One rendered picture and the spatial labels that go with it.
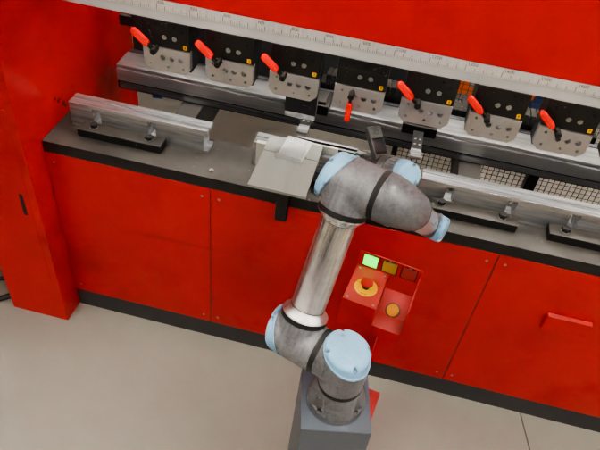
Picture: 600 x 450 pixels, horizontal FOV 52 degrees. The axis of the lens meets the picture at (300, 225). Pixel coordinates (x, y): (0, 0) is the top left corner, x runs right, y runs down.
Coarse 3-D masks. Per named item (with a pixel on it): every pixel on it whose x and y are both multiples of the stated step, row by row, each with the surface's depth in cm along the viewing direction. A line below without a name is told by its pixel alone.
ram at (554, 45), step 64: (64, 0) 185; (192, 0) 175; (256, 0) 171; (320, 0) 167; (384, 0) 163; (448, 0) 160; (512, 0) 156; (576, 0) 153; (384, 64) 175; (512, 64) 167; (576, 64) 163
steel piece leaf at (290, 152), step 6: (288, 144) 201; (294, 144) 201; (282, 150) 198; (288, 150) 198; (294, 150) 199; (300, 150) 199; (306, 150) 199; (276, 156) 195; (282, 156) 194; (288, 156) 193; (294, 156) 196; (300, 156) 197; (294, 162) 194; (300, 162) 193
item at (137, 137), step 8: (80, 128) 212; (88, 128) 213; (104, 128) 213; (112, 128) 214; (80, 136) 214; (88, 136) 213; (96, 136) 212; (104, 136) 211; (112, 136) 211; (120, 136) 211; (128, 136) 211; (136, 136) 212; (144, 136) 212; (120, 144) 212; (128, 144) 211; (136, 144) 210; (144, 144) 209; (152, 144) 210; (160, 144) 210; (160, 152) 210
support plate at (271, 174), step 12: (276, 144) 200; (264, 156) 195; (312, 156) 198; (264, 168) 191; (276, 168) 192; (288, 168) 192; (300, 168) 193; (312, 168) 193; (252, 180) 186; (264, 180) 187; (276, 180) 187; (288, 180) 188; (300, 180) 188; (276, 192) 184; (288, 192) 184; (300, 192) 184
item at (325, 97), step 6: (324, 90) 220; (324, 96) 217; (330, 96) 220; (318, 102) 215; (324, 102) 215; (330, 102) 219; (318, 108) 216; (324, 108) 215; (324, 114) 217; (306, 120) 211; (300, 126) 208; (306, 126) 209; (300, 132) 206; (306, 132) 206
